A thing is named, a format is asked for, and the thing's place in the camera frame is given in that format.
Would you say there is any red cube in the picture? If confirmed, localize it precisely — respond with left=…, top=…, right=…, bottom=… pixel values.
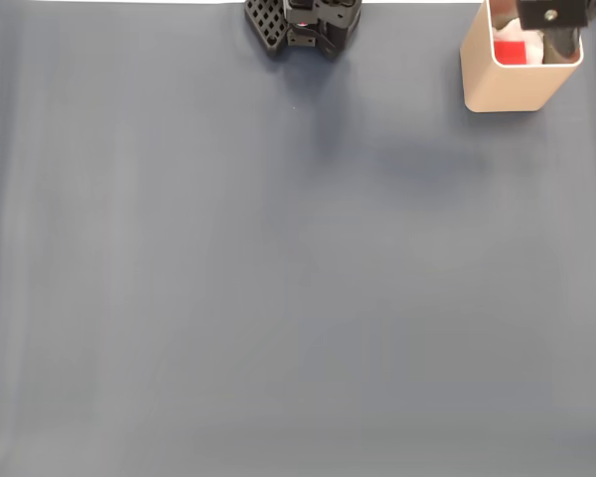
left=494, top=41, right=526, bottom=67

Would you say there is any beige rounded box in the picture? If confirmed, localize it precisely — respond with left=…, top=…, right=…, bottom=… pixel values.
left=459, top=0, right=586, bottom=114

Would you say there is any white crumpled tissue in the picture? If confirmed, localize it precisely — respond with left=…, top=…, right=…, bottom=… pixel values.
left=491, top=22, right=545, bottom=67

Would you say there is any blue-grey table mat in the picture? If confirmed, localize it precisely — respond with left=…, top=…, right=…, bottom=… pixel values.
left=0, top=2, right=596, bottom=477

